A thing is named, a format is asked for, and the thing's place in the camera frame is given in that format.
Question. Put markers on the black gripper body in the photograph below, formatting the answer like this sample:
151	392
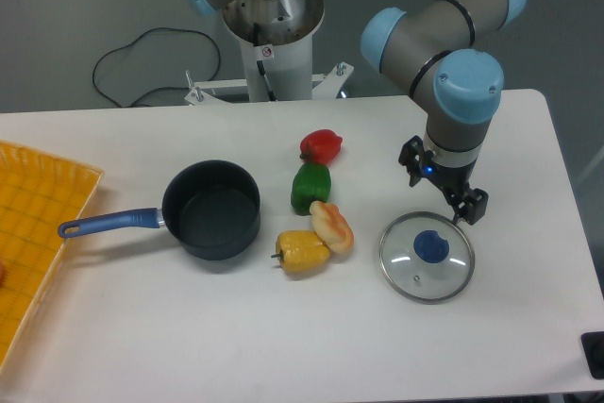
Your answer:
453	181

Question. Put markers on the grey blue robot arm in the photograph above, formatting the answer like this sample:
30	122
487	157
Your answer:
429	55

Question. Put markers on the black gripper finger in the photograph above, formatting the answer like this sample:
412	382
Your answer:
410	158
469	205

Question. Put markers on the glass pot lid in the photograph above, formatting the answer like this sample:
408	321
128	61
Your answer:
426	258

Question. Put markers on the yellow bell pepper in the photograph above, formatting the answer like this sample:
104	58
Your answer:
300	251

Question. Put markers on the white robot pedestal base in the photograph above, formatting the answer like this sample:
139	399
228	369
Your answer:
275	39

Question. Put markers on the dark blue saucepan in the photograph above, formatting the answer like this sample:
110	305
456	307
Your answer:
211	207

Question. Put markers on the green bell pepper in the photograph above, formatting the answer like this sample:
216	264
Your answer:
311	183

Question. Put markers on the black table corner device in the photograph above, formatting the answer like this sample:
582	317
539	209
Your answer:
593	346

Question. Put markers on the red bell pepper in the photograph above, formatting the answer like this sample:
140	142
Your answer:
321	146

